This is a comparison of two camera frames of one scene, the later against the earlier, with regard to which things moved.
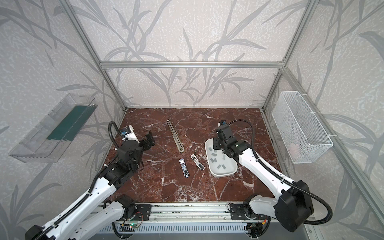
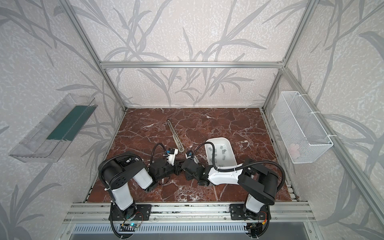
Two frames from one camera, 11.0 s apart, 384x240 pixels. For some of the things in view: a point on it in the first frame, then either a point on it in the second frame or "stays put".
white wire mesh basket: (302, 136) stays put
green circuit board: (131, 225) stays put
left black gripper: (147, 141) -> (169, 169)
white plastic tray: (220, 165) stays put
